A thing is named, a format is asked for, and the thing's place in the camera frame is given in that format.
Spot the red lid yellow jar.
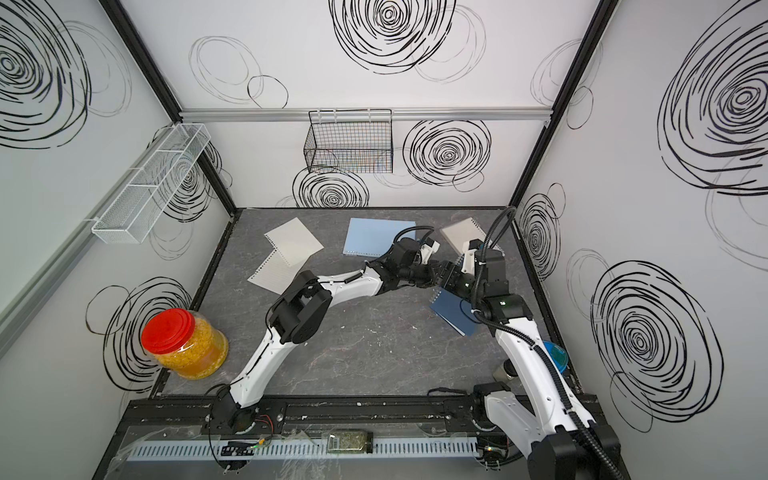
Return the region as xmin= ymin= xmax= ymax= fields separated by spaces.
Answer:
xmin=140 ymin=308 xmax=229 ymax=380

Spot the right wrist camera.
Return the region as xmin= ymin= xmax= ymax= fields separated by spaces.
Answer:
xmin=461 ymin=249 xmax=477 ymax=276

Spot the light blue notebook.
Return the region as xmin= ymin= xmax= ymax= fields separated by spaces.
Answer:
xmin=343 ymin=218 xmax=416 ymax=258

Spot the black wire basket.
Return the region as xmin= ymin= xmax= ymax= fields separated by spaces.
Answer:
xmin=303 ymin=120 xmax=394 ymax=174

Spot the small grey jar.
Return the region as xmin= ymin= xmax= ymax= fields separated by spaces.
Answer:
xmin=493 ymin=359 xmax=519 ymax=384

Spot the torn white lined page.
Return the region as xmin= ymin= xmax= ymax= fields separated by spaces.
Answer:
xmin=265 ymin=218 xmax=324 ymax=266

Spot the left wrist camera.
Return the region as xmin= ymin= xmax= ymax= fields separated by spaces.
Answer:
xmin=419 ymin=238 xmax=440 ymax=265

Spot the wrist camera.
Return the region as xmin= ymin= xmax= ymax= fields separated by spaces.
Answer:
xmin=461 ymin=249 xmax=477 ymax=276
xmin=419 ymin=238 xmax=440 ymax=265

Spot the white slotted cable duct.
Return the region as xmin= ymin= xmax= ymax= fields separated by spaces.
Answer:
xmin=123 ymin=437 xmax=478 ymax=462

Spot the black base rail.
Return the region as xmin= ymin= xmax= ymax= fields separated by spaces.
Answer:
xmin=120 ymin=394 xmax=499 ymax=436

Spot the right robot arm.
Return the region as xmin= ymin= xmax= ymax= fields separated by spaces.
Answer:
xmin=440 ymin=207 xmax=625 ymax=479

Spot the aluminium wall rail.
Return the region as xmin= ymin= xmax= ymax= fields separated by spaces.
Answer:
xmin=180 ymin=106 xmax=552 ymax=123

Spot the white wire shelf basket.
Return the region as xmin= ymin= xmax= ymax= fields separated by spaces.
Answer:
xmin=91 ymin=123 xmax=211 ymax=244

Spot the green circuit box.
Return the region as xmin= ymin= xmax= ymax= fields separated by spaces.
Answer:
xmin=326 ymin=430 xmax=373 ymax=455

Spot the torn lined paper page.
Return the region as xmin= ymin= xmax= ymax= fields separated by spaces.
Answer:
xmin=248 ymin=249 xmax=309 ymax=294

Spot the white lined spiral notebook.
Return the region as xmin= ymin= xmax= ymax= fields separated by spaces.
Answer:
xmin=440 ymin=218 xmax=486 ymax=255

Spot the dark blue notebook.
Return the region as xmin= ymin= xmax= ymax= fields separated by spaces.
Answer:
xmin=430 ymin=288 xmax=478 ymax=336

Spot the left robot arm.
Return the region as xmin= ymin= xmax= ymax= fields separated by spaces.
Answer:
xmin=208 ymin=225 xmax=440 ymax=434

